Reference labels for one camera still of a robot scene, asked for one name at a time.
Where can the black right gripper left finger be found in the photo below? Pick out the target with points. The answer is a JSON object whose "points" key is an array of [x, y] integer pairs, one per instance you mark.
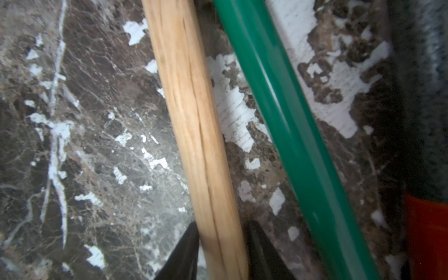
{"points": [[183, 261]]}

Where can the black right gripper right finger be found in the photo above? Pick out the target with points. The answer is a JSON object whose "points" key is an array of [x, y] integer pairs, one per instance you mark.
{"points": [[264, 261]]}

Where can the wooden handle hammer tool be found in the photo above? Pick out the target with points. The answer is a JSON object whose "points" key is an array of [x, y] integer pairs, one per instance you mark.
{"points": [[179, 52]]}

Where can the green rake red handle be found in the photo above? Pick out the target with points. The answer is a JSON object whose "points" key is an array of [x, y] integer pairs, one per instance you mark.
{"points": [[305, 158]]}

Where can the grey rake red handle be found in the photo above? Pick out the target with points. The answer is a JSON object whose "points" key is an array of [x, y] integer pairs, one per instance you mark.
{"points": [[420, 41]]}

